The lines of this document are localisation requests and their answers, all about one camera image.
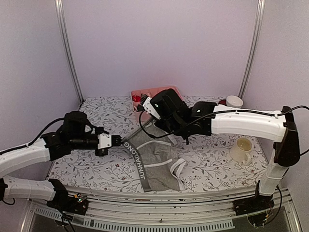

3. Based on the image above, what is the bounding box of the pink divided organizer box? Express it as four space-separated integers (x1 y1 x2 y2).
131 86 188 122

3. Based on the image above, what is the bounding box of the grey boxer briefs lettered band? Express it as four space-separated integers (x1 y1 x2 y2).
123 121 186 192

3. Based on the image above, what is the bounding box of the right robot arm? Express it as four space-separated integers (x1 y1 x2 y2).
143 88 301 211

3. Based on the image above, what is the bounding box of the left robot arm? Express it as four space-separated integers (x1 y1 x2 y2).
0 111 112 210

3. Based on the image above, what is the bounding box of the red rolled cloth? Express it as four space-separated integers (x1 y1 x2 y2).
132 95 141 102

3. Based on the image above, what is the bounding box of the red patterned saucer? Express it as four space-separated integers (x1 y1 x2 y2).
218 99 227 106

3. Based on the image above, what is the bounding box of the floral table cloth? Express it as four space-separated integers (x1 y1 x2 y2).
49 97 267 193

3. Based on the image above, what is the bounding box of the white small bowl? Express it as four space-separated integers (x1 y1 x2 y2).
226 95 243 108

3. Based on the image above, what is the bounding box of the cream ceramic mug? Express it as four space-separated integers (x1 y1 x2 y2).
230 138 253 166

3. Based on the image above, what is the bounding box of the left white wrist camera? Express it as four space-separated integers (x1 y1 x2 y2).
98 133 122 149

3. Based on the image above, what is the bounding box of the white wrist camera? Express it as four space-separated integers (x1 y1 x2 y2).
140 94 161 120
98 133 122 149

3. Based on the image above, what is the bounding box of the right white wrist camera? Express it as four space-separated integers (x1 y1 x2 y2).
140 94 161 120

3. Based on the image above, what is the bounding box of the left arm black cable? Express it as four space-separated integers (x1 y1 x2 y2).
0 117 107 155

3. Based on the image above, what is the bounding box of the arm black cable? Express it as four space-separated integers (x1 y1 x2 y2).
0 117 107 155
139 105 309 158

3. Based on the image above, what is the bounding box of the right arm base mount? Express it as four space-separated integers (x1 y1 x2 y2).
233 187 275 216

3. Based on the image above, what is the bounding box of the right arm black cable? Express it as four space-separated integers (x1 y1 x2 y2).
139 105 309 158

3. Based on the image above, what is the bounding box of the right aluminium frame post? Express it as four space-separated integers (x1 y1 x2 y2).
238 0 265 99

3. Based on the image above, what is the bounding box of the aluminium frame post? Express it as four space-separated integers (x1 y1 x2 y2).
238 0 265 99
55 0 84 103

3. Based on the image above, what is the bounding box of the left aluminium frame post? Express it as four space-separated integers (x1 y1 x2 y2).
55 0 84 103

